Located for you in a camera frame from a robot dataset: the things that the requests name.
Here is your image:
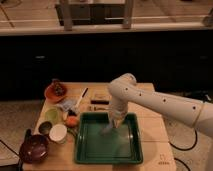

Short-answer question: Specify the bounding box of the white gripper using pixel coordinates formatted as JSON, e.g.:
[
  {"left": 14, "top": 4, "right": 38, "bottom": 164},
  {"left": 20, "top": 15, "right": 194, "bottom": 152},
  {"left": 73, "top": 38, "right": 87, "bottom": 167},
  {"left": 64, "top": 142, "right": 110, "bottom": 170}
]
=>
[{"left": 109, "top": 98, "right": 128, "bottom": 129}]

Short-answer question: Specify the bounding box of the blue sponge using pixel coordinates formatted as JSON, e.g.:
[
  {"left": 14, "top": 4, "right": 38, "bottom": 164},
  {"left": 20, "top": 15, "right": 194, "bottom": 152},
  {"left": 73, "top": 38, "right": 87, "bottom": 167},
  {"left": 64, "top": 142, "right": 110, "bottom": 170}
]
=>
[{"left": 100, "top": 124, "right": 114, "bottom": 135}]

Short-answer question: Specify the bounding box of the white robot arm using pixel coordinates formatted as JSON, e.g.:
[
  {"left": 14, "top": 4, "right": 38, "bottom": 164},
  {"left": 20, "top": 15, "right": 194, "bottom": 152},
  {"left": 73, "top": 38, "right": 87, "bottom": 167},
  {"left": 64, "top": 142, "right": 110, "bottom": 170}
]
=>
[{"left": 108, "top": 73, "right": 213, "bottom": 138}]

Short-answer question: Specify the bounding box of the green plastic tray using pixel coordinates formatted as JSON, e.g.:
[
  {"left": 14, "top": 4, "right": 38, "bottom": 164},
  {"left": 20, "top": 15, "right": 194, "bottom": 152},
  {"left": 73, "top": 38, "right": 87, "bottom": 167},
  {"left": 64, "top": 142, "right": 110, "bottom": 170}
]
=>
[{"left": 74, "top": 112, "right": 143, "bottom": 164}]

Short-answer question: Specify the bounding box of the dark rectangular block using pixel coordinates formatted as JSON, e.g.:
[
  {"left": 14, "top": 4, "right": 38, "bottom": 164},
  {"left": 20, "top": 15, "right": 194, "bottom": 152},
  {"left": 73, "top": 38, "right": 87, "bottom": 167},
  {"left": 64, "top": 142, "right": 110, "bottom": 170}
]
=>
[{"left": 91, "top": 94, "right": 109, "bottom": 105}]

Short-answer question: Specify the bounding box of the metal utensil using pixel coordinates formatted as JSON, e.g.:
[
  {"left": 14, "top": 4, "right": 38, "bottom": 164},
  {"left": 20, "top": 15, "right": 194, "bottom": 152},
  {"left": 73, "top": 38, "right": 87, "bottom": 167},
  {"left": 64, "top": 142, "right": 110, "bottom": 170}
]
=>
[{"left": 88, "top": 106, "right": 109, "bottom": 111}]

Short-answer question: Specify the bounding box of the orange carrot toy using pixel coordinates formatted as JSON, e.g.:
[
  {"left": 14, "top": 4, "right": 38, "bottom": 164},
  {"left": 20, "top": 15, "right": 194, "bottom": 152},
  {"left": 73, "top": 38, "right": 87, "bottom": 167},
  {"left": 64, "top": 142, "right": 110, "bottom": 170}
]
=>
[{"left": 65, "top": 116, "right": 79, "bottom": 128}]

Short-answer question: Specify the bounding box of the clear plastic bag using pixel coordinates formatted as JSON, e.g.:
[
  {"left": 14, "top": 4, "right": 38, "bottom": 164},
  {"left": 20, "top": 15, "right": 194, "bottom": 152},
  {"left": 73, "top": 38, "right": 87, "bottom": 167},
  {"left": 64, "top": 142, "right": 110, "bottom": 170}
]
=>
[{"left": 56, "top": 99, "right": 77, "bottom": 112}]

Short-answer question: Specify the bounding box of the wooden table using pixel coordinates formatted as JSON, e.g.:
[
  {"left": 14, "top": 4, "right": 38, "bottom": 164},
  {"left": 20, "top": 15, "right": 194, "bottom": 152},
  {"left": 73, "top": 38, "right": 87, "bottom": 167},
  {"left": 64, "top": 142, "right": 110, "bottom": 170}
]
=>
[{"left": 23, "top": 82, "right": 176, "bottom": 171}]

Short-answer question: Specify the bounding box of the white cup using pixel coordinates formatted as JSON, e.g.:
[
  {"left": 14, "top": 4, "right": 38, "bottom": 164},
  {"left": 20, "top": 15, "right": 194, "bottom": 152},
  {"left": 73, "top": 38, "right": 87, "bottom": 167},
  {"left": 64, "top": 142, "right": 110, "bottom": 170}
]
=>
[{"left": 49, "top": 124, "right": 67, "bottom": 144}]

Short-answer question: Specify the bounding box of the light green cup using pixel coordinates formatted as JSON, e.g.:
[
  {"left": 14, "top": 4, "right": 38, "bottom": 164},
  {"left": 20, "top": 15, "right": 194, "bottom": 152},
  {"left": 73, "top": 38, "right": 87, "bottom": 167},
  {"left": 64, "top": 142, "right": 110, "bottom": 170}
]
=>
[{"left": 45, "top": 108, "right": 61, "bottom": 125}]

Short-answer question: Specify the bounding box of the orange bowl with pinecone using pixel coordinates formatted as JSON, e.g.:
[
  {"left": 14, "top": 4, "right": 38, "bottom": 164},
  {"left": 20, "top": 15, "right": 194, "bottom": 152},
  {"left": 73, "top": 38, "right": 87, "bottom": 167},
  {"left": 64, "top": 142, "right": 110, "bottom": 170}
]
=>
[{"left": 44, "top": 79, "right": 67, "bottom": 103}]

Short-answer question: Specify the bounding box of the small dark bowl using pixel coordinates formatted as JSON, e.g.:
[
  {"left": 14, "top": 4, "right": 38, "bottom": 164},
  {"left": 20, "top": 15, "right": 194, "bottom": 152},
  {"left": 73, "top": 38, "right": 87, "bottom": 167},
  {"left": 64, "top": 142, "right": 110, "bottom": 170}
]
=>
[{"left": 38, "top": 121, "right": 52, "bottom": 135}]

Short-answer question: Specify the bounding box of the dark red pot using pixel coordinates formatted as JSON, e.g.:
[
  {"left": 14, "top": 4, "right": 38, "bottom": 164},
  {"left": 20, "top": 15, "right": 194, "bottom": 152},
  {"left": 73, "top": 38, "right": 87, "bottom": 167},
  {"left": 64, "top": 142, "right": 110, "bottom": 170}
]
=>
[{"left": 19, "top": 129, "right": 49, "bottom": 164}]

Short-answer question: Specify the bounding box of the black cable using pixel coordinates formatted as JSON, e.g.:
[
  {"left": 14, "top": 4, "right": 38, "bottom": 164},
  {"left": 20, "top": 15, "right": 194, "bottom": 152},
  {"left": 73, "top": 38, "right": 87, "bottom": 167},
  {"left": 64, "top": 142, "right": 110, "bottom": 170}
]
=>
[{"left": 168, "top": 128, "right": 199, "bottom": 152}]

